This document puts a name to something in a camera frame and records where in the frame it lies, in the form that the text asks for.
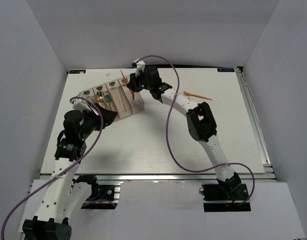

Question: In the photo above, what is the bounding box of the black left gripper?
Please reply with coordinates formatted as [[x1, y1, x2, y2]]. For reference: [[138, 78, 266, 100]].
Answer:
[[79, 102, 118, 140]]

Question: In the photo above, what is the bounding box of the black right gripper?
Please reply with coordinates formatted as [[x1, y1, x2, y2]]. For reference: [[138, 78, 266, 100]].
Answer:
[[126, 69, 153, 93]]

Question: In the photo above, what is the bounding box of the orange plastic spoon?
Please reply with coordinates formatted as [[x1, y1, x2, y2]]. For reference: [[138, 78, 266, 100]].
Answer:
[[101, 96, 112, 111]]

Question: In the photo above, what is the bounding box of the teal plastic spoon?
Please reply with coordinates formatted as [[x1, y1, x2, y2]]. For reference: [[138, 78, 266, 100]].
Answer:
[[104, 94, 112, 111]]

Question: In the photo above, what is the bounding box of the silver metal spoon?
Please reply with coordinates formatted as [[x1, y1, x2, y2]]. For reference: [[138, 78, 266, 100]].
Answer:
[[96, 91, 105, 105]]

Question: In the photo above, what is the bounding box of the orange plastic chopstick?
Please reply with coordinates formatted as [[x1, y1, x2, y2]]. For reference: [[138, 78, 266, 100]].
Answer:
[[118, 88, 127, 112], [109, 91, 119, 112]]

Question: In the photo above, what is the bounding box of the orange plastic fork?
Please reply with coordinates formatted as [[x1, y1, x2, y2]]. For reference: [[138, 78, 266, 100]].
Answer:
[[183, 91, 213, 101], [120, 70, 135, 101]]

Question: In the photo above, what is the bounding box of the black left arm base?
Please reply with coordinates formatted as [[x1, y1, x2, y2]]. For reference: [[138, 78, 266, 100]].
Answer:
[[76, 175, 120, 210]]

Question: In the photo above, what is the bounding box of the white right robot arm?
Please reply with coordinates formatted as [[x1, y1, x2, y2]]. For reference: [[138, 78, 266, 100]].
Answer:
[[127, 66, 242, 200]]

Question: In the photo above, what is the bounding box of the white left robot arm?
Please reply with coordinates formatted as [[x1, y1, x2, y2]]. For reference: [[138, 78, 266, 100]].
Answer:
[[22, 105, 118, 240]]

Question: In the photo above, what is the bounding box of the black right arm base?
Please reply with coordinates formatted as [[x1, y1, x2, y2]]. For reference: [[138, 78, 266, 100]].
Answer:
[[199, 184, 252, 213]]

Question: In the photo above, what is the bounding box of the clear four-compartment organizer tray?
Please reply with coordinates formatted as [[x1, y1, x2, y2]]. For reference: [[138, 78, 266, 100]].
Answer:
[[80, 74, 145, 119]]

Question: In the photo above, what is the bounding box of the blue label sticker left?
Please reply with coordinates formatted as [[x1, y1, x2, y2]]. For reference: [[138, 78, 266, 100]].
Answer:
[[68, 69, 86, 74]]

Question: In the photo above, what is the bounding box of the blue label sticker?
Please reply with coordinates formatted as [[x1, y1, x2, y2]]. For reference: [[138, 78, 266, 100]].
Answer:
[[217, 68, 235, 73], [68, 69, 86, 74]]

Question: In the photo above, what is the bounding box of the blue label sticker right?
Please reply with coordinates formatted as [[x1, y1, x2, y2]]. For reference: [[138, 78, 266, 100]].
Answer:
[[217, 68, 235, 73]]

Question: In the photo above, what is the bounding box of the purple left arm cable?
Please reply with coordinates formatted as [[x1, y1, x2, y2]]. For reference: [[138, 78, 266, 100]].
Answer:
[[0, 96, 118, 240]]

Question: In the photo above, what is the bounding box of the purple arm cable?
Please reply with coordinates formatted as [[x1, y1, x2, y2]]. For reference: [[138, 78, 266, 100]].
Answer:
[[0, 96, 118, 240], [137, 54, 256, 206]]

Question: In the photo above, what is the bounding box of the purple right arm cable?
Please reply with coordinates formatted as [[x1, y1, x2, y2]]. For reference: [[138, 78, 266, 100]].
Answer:
[[137, 54, 256, 206]]

